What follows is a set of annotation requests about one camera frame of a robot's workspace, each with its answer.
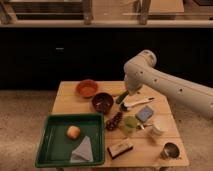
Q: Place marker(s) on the grey folded cloth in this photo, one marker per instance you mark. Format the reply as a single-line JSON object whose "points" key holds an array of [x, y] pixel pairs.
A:
{"points": [[83, 153]]}

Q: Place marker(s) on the orange round fruit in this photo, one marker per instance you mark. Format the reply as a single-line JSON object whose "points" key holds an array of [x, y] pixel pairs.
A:
{"points": [[73, 132]]}

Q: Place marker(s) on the bunch of dark grapes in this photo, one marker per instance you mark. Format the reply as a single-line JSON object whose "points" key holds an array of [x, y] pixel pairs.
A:
{"points": [[113, 123]]}

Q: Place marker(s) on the green plastic tray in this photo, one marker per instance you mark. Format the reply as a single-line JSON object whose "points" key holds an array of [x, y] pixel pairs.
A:
{"points": [[55, 149]]}

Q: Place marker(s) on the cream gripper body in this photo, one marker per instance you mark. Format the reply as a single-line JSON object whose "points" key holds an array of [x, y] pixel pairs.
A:
{"points": [[132, 90]]}

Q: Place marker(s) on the metal cup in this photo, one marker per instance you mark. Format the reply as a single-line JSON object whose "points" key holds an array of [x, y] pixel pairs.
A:
{"points": [[170, 151]]}

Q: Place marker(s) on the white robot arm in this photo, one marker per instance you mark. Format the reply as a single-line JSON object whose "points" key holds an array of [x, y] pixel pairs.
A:
{"points": [[140, 70]]}

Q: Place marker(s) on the yellow corn cob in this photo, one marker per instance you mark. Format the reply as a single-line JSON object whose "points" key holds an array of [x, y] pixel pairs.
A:
{"points": [[115, 93]]}

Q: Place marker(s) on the blue sponge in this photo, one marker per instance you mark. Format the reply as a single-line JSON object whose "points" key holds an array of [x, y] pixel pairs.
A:
{"points": [[144, 114]]}

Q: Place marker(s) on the white round container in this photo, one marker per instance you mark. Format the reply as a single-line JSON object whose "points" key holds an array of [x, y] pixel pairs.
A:
{"points": [[159, 126]]}

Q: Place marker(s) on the green plastic cup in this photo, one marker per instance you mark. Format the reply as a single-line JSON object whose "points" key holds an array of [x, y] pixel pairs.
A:
{"points": [[129, 124]]}

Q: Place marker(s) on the green pepper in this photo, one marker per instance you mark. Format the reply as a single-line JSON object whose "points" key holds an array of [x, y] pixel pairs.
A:
{"points": [[121, 97]]}

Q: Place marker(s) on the orange bowl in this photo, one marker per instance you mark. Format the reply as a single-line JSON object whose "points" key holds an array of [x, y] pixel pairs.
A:
{"points": [[87, 88]]}

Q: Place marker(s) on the dark purple bowl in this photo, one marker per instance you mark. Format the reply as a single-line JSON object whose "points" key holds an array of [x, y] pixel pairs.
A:
{"points": [[102, 102]]}

